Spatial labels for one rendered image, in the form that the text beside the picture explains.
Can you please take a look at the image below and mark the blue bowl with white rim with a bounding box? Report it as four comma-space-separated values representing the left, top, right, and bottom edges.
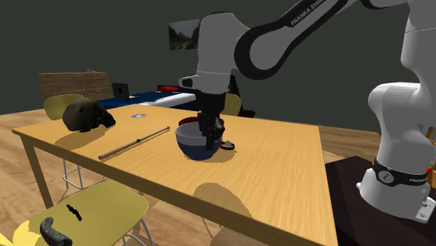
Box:
175, 122, 224, 162

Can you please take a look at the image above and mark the long wooden stick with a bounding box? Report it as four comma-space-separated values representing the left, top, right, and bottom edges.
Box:
97, 126, 170, 161

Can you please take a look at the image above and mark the yellow chair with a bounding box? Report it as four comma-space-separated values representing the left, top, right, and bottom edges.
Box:
220, 92, 243, 117
11, 180, 155, 246
43, 94, 109, 191

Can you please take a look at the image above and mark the dark robot stand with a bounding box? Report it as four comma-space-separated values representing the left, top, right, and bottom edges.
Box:
324, 155, 436, 246

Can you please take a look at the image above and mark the landscape wall picture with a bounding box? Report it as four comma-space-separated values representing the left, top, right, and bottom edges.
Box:
168, 18, 201, 52

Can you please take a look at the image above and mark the red bowl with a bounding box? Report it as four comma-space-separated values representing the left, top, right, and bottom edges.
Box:
178, 116, 225, 128

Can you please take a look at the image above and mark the dark skull-shaped object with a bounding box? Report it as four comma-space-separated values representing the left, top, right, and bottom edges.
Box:
62, 97, 117, 133

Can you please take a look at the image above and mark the wooden chest of drawers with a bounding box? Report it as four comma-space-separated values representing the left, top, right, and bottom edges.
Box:
36, 71, 113, 101

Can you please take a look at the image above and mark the wooden table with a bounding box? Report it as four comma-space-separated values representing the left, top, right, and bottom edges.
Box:
12, 103, 339, 246

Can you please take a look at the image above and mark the blue and white bed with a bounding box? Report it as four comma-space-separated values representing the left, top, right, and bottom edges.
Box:
94, 82, 199, 111

